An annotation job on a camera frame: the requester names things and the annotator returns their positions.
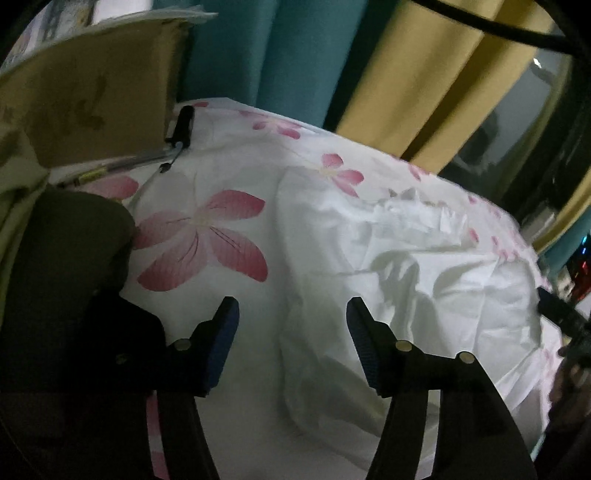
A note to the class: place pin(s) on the floral white bed sheet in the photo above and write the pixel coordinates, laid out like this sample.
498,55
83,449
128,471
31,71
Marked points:
207,229

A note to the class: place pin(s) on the black screwdriver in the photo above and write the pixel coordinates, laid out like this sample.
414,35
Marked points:
177,142

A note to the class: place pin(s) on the dark monitor with lights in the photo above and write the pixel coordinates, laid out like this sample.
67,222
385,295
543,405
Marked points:
578,267

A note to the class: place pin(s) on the yellow curtain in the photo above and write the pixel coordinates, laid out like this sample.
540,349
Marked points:
430,83

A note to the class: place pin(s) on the olive green garment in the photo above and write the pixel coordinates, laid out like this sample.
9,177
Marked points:
23,180

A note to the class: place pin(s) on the glass window door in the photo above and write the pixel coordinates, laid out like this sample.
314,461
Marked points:
490,159

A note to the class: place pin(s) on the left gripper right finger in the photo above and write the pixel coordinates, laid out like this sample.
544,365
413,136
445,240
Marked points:
477,435

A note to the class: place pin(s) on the teal curtain left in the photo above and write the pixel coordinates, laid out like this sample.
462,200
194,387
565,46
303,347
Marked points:
285,57

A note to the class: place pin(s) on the white shirt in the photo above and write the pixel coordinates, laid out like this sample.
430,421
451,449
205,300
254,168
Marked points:
418,271

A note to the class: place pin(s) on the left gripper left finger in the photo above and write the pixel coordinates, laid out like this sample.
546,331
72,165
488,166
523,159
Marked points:
190,368

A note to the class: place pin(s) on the brown cardboard box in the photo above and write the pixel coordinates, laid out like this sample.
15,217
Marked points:
107,92

